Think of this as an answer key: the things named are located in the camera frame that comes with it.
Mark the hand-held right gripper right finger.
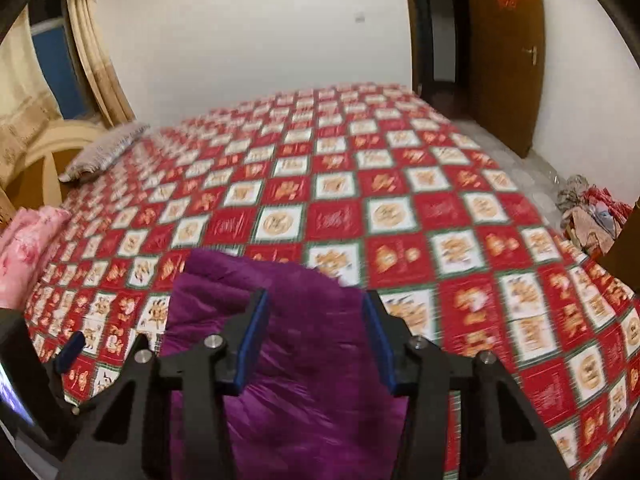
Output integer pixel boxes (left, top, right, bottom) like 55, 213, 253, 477
362, 290, 571, 480

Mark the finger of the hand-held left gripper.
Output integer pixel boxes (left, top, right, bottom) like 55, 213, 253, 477
53, 332, 85, 375

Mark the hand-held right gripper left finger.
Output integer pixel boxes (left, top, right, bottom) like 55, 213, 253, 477
55, 289, 271, 480

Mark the purple down jacket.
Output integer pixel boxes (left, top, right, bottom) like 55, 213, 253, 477
157, 249, 416, 480

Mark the pile of clothes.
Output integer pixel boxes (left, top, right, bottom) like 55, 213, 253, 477
555, 175, 633, 256

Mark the pink floral blanket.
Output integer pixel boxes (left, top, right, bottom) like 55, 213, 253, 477
0, 205, 73, 311

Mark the red patterned bedspread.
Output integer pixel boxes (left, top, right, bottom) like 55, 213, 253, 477
22, 82, 640, 480

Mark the cream wooden headboard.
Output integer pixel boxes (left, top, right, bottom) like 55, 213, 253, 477
0, 120, 108, 226

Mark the grey striped pillow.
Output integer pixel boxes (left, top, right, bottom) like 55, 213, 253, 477
57, 122, 151, 183

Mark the beige floral curtain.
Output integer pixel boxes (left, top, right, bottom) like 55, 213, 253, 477
0, 10, 66, 191
65, 0, 136, 126

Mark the brown wooden furniture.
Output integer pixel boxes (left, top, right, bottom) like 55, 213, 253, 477
597, 200, 640, 291

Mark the brown wooden door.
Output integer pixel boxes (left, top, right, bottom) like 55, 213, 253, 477
460, 0, 546, 158

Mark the blue window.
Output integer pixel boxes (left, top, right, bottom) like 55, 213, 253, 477
27, 0, 96, 121

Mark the brown wooden door frame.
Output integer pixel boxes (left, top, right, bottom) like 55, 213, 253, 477
400, 0, 436, 98

